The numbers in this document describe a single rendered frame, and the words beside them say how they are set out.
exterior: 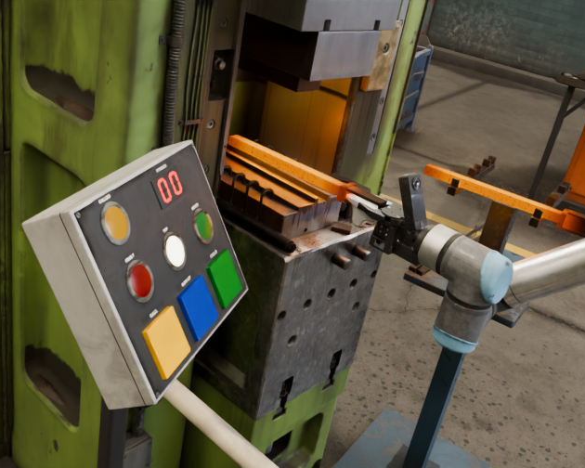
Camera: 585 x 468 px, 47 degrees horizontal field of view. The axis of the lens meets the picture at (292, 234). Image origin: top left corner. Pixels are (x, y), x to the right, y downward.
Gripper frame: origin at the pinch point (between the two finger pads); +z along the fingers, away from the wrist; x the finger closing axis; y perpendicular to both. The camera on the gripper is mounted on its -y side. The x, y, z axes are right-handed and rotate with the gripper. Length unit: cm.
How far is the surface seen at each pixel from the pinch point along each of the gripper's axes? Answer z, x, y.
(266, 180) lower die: 21.5, -4.4, 5.3
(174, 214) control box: -4, -53, -9
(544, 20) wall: 263, 710, 31
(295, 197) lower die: 11.8, -4.8, 5.2
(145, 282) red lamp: -13, -64, -5
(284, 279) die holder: 1.6, -15.9, 17.6
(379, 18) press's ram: 8.3, 5.8, -34.9
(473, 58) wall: 330, 694, 96
